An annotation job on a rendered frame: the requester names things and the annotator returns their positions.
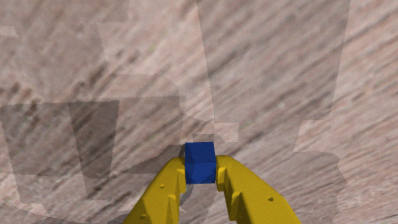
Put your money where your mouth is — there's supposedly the blue cube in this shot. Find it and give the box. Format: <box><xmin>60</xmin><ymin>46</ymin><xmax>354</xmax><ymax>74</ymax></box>
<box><xmin>185</xmin><ymin>142</ymin><xmax>216</xmax><ymax>184</ymax></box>

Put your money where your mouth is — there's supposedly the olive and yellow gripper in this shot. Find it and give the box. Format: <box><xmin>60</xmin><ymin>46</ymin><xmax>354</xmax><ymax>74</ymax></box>
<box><xmin>122</xmin><ymin>155</ymin><xmax>302</xmax><ymax>224</ymax></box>

